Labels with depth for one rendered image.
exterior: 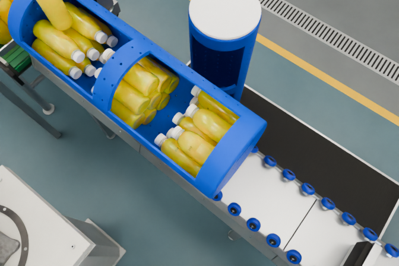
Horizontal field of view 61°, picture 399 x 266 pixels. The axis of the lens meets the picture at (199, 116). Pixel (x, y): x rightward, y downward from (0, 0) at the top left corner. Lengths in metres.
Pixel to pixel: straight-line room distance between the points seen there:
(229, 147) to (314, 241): 0.47
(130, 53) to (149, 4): 1.76
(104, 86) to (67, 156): 1.33
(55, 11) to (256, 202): 0.89
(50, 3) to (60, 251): 0.73
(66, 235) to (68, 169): 1.22
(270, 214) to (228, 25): 0.69
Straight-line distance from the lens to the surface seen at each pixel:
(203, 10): 1.36
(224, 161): 0.89
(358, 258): 1.09
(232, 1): 1.39
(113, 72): 1.02
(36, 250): 1.13
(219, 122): 0.99
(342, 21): 2.85
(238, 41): 1.31
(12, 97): 1.89
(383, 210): 2.19
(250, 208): 1.18
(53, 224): 1.12
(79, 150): 2.30
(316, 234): 1.22
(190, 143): 0.99
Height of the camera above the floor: 2.08
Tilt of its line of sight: 68 degrees down
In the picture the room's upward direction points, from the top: straight up
